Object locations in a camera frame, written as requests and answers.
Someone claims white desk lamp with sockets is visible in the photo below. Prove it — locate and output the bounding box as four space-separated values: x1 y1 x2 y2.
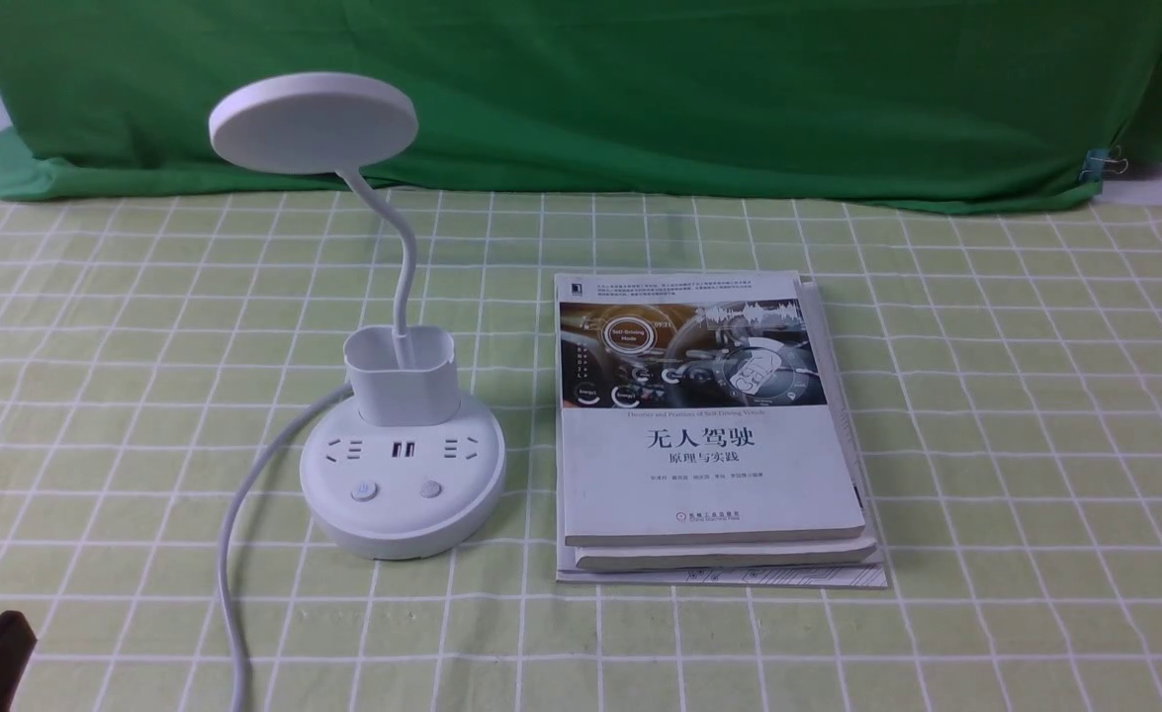
209 71 505 562

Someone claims top white self-driving book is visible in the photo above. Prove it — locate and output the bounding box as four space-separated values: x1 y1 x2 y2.
554 273 867 548

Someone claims bottom white book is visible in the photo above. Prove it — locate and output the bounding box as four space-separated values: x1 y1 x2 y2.
555 282 889 590

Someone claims green checkered tablecloth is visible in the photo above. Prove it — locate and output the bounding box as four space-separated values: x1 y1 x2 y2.
0 190 1162 711

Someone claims green backdrop cloth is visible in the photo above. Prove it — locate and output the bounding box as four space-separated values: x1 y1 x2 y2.
0 1 1162 215

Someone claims blue binder clip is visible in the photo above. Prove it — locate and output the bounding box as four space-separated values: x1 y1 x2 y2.
1078 145 1129 184

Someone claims white lamp power cable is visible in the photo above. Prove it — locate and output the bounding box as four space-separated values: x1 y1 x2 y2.
217 384 356 712

